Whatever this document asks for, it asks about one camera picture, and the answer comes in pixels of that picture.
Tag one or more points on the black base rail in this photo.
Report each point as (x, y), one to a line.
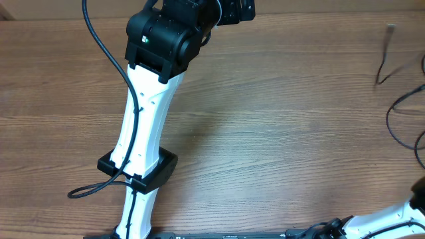
(288, 234)

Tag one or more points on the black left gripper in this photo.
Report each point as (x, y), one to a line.
(233, 15)

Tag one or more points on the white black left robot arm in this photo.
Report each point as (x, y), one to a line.
(161, 43)

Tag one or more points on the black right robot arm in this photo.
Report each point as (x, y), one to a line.
(397, 221)

